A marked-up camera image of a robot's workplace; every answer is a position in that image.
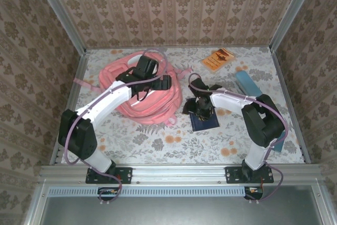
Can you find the dark blue notebook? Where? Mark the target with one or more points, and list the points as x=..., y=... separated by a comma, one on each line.
x=205, y=126

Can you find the pink backpack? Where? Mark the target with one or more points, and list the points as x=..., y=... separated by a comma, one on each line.
x=147, y=114

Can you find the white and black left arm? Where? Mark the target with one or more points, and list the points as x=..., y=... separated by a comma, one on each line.
x=105, y=101

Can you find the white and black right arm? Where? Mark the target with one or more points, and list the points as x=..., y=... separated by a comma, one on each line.
x=231, y=101

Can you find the light blue pencil case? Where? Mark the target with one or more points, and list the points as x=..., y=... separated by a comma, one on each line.
x=247, y=82

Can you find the floral tablecloth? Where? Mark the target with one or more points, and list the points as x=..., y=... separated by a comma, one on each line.
x=184, y=146

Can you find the orange book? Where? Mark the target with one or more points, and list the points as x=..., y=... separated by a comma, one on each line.
x=218, y=59

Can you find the blue book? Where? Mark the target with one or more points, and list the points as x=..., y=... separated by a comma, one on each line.
x=280, y=143

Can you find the black right connector box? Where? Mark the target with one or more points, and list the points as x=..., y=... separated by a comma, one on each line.
x=254, y=193

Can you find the black connector box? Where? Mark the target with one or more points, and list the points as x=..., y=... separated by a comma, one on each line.
x=108, y=194
x=254, y=193

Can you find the grey metal panel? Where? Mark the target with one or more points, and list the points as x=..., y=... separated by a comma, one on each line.
x=184, y=211

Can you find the black left connector box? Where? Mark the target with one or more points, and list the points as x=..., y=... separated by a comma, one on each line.
x=108, y=194

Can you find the aluminium frame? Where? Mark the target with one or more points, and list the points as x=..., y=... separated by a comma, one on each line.
x=184, y=171

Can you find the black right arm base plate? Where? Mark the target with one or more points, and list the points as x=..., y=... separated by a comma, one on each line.
x=234, y=175

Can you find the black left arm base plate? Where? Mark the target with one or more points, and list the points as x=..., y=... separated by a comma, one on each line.
x=123, y=175

